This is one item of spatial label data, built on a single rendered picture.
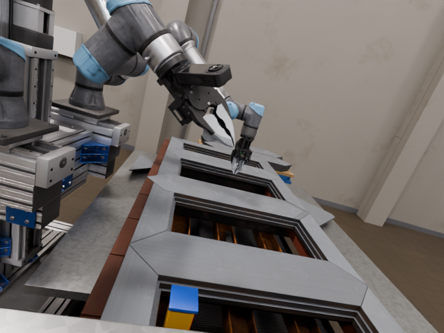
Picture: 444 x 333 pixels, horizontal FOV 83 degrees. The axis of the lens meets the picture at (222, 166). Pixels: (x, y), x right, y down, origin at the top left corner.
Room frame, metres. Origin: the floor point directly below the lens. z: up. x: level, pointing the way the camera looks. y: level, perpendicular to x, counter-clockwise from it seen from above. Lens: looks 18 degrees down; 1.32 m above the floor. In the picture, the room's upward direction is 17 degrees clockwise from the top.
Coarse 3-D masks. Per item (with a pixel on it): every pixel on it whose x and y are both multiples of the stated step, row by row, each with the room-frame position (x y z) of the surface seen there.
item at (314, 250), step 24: (192, 168) 1.36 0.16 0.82; (216, 168) 1.40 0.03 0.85; (240, 216) 0.96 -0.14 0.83; (264, 216) 0.99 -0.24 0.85; (312, 240) 0.89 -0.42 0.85; (168, 288) 0.48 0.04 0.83; (216, 288) 0.51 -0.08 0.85; (240, 288) 0.52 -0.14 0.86; (288, 312) 0.54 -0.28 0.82; (312, 312) 0.55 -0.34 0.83; (336, 312) 0.57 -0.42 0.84; (360, 312) 0.58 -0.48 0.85
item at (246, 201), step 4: (240, 192) 1.13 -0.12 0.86; (244, 192) 1.14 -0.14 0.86; (248, 192) 1.16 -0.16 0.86; (240, 196) 1.08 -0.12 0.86; (244, 196) 1.09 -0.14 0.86; (248, 196) 1.11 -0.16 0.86; (240, 200) 1.04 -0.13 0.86; (244, 200) 1.05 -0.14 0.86; (248, 200) 1.06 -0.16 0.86; (252, 200) 1.08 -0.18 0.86; (240, 204) 1.00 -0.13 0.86; (244, 204) 1.01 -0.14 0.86; (248, 204) 1.02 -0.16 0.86; (252, 204) 1.03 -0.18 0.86; (248, 208) 0.98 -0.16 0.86; (252, 208) 0.99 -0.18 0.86; (256, 208) 1.01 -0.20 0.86
